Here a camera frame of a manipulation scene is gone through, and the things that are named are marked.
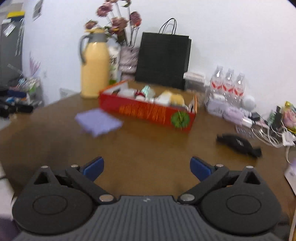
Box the purple cloth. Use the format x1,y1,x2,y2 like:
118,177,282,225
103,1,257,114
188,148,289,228
75,108,123,138

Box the red orange cardboard box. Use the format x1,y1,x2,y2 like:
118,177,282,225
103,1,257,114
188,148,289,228
99,80,198,132

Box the purple fluffy scrunchie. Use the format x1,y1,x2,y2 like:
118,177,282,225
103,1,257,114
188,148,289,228
222,106,250,126

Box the lavender tin box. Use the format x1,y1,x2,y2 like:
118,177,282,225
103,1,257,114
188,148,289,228
205,93,230,117

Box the yellow white plush toy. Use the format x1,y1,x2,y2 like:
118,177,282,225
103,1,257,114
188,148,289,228
154,90,185,106

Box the white round lamp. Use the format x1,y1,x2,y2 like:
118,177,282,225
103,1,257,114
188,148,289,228
241,95,256,111

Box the clear plastic storage container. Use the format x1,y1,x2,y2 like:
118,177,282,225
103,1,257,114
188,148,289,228
185,80,205,92

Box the water bottle left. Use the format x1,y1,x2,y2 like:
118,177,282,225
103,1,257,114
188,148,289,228
209,66,223,96

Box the water bottle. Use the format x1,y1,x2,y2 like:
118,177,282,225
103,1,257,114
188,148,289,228
222,69,234,99
209,66,223,96
233,73,245,103

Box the water bottle right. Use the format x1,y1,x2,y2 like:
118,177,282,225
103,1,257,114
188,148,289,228
233,73,245,103

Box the water bottle middle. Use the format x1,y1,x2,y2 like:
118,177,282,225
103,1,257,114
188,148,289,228
222,69,234,99

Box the clear crumpled plastic packet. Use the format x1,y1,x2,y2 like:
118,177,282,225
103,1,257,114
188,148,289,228
140,85,156,99

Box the pink snack packet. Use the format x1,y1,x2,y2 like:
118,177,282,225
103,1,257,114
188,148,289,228
282,101,296,133

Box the black paper shopping bag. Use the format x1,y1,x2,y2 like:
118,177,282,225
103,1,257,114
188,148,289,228
135,18,192,90

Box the yellow thermos jug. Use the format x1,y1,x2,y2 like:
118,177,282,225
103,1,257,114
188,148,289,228
79,28,110,98

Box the pink textured vase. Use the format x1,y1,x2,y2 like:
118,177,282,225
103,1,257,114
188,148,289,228
119,46,139,81

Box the white green milk carton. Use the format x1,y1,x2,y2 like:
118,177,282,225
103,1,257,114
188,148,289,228
108,46,120,85

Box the dried pink rose bouquet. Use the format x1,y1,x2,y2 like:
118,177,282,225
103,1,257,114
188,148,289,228
84,1,142,47

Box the black strap pouch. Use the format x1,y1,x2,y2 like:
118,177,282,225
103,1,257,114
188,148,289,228
216,134,262,159

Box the white chargers and cables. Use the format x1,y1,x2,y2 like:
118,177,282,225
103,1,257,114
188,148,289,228
235,111,296,149

